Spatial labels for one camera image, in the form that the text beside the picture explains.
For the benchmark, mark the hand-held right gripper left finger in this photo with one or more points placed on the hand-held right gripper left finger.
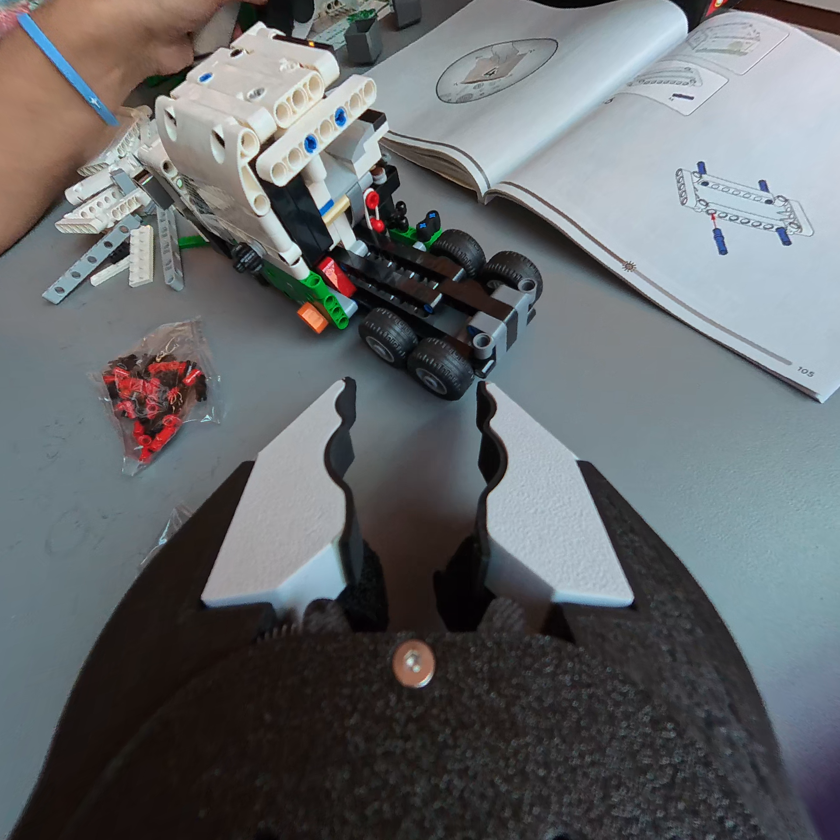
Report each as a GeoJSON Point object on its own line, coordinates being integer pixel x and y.
{"type": "Point", "coordinates": [282, 525]}

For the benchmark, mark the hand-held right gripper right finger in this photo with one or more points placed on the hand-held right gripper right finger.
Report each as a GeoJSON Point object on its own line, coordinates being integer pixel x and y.
{"type": "Point", "coordinates": [544, 512]}

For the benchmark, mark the person's left forearm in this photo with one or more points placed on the person's left forearm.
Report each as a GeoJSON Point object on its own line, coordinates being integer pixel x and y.
{"type": "Point", "coordinates": [33, 131]}

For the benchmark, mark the dark grey lego bin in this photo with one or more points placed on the dark grey lego bin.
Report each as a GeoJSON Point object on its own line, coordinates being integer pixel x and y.
{"type": "Point", "coordinates": [407, 12]}
{"type": "Point", "coordinates": [364, 43]}

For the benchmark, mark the lego truck model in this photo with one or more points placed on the lego truck model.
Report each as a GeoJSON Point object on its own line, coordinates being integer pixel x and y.
{"type": "Point", "coordinates": [262, 164]}

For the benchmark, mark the pile of loose lego pieces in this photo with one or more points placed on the pile of loose lego pieces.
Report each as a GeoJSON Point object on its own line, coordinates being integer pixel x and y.
{"type": "Point", "coordinates": [141, 253]}

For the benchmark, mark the lego instruction booklet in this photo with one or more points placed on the lego instruction booklet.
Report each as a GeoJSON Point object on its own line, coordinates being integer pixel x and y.
{"type": "Point", "coordinates": [590, 98]}

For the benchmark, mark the person's left hand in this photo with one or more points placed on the person's left hand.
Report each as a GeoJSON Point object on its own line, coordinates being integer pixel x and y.
{"type": "Point", "coordinates": [144, 39]}

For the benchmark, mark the clear plastic bag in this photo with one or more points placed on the clear plastic bag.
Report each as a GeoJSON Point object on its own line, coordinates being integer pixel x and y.
{"type": "Point", "coordinates": [167, 531]}

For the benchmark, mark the bag of red black pins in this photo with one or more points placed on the bag of red black pins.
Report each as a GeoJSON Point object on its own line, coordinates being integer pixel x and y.
{"type": "Point", "coordinates": [154, 394]}

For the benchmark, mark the blue wristband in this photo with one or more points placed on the blue wristband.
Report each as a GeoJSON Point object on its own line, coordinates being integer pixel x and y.
{"type": "Point", "coordinates": [65, 69]}

